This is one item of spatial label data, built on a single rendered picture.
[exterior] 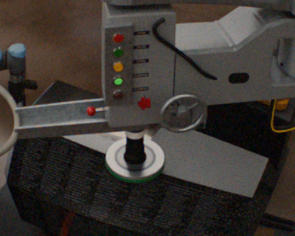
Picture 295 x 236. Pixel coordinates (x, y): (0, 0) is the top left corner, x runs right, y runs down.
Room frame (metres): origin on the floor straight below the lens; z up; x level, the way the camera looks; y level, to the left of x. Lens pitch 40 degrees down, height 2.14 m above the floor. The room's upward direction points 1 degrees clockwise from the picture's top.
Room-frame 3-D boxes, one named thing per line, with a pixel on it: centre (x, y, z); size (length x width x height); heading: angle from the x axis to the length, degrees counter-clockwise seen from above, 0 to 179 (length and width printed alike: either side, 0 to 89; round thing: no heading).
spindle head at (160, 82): (1.27, -0.04, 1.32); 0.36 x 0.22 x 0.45; 101
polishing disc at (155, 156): (1.25, 0.04, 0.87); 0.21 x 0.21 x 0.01
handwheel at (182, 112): (1.16, -0.10, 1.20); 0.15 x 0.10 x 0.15; 101
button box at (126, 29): (1.13, 0.09, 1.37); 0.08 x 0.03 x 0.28; 101
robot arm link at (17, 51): (1.50, 0.57, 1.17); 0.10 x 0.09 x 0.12; 108
